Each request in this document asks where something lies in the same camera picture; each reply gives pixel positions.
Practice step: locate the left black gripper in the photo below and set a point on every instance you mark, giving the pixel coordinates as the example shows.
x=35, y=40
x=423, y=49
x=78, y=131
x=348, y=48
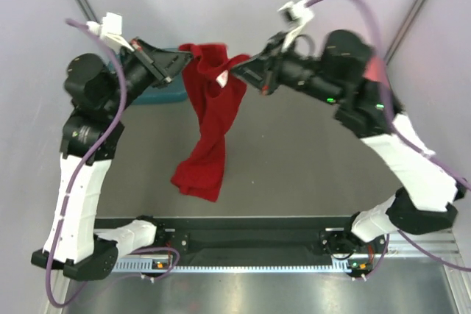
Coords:
x=161, y=65

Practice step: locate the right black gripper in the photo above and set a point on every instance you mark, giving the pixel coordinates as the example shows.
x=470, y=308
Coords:
x=263, y=70

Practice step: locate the red t-shirt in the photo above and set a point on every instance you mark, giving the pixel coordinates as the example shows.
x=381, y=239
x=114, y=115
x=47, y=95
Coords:
x=215, y=96

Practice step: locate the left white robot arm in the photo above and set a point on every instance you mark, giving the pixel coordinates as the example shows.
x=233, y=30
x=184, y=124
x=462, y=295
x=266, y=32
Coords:
x=99, y=96

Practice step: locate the teal plastic bin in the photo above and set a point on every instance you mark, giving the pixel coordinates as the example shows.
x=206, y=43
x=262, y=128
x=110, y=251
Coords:
x=174, y=92

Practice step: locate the folded pink t-shirt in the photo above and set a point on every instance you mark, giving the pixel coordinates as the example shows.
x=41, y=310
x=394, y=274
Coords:
x=375, y=71

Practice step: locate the black mounting plate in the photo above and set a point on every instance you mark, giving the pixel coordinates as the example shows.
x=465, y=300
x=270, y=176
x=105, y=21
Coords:
x=254, y=240

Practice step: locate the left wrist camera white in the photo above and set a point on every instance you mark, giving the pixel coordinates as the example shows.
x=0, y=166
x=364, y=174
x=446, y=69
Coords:
x=109, y=30

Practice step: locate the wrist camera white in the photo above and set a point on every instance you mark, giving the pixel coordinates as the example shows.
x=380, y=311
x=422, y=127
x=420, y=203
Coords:
x=297, y=14
x=109, y=30

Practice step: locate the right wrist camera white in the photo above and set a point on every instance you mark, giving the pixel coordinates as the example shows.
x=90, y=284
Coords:
x=297, y=14

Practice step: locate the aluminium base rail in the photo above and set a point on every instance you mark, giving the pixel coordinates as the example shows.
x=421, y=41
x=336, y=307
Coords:
x=441, y=247

